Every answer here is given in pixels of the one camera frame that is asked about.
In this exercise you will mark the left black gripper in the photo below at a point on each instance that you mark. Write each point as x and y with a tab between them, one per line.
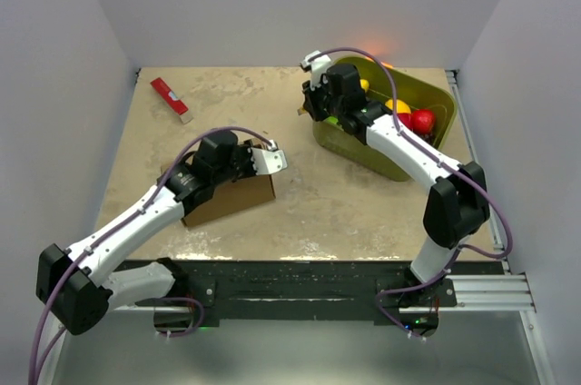
251	171

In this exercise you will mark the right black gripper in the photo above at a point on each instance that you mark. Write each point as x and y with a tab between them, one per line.
311	95

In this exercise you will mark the brown cardboard express box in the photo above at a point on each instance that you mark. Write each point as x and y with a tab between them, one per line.
232	198

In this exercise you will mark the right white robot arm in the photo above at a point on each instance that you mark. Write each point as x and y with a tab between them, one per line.
455	208

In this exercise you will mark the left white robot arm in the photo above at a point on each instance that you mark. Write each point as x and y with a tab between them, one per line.
78	285

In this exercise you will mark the green fruit left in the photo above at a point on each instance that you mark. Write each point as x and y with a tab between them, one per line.
332	120

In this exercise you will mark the yellow mango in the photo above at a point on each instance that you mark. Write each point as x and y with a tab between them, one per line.
364	84

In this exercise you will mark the olive green plastic bin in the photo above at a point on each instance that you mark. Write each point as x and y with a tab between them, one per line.
371	123

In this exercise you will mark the yellow lemon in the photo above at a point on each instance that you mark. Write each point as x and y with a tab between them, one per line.
400	106

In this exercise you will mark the pink dragon fruit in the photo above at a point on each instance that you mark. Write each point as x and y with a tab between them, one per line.
406	119

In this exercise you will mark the red apple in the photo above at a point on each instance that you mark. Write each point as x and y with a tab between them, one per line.
423	121

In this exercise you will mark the small dark red grapes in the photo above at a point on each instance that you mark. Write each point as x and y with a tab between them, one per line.
429	138

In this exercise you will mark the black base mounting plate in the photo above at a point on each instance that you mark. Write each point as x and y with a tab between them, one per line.
376	291

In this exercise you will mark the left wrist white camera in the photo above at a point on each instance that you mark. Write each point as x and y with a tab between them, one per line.
270	159

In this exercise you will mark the wrist white camera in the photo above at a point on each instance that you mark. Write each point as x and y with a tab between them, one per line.
316	64
270	159

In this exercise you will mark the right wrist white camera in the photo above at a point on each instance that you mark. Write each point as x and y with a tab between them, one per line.
316	64

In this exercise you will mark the aluminium rail frame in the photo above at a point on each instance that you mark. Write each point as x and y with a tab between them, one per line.
494	293

